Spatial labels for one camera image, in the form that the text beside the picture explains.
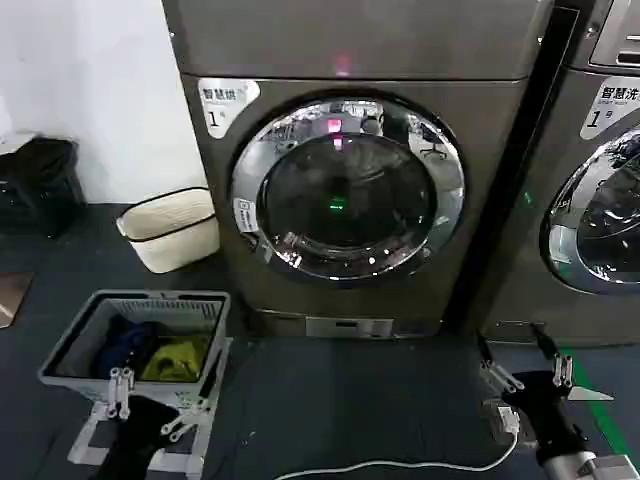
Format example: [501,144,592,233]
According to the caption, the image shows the grey dryer with drawer panel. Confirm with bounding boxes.
[492,0,640,350]

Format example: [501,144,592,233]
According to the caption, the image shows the white number sticker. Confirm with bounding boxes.
[579,76,640,142]
[198,78,262,141]

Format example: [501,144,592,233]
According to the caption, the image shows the grey dryer with lit display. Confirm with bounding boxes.
[160,0,556,341]

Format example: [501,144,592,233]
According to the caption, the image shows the yellow garment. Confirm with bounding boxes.
[140,335,212,384]

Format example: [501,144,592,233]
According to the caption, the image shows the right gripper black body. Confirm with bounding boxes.
[501,371,590,447]

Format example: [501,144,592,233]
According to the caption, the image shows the small white adapter box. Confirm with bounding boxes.
[480,403,520,437]

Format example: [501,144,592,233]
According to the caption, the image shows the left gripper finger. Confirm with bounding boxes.
[105,344,136,420]
[160,346,225,443]

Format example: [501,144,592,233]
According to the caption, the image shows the grey slatted laundry basket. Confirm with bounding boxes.
[38,289,232,402]

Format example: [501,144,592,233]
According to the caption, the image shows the round glass dryer door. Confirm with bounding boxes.
[230,89,471,290]
[538,124,640,296]

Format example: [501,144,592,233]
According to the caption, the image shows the brown floor mat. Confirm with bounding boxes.
[0,271,36,330]

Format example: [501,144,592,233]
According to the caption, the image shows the blue garment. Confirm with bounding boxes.
[96,314,159,380]

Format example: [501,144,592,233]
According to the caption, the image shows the white basket stand frame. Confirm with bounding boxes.
[66,336,234,474]

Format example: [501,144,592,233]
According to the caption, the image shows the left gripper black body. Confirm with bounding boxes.
[93,393,180,480]

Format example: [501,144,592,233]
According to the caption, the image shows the white cable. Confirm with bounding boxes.
[271,425,521,480]

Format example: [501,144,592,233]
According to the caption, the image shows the cream fabric storage bag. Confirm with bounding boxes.
[116,186,222,275]

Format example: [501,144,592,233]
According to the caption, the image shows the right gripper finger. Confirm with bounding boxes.
[476,330,525,395]
[530,322,575,389]

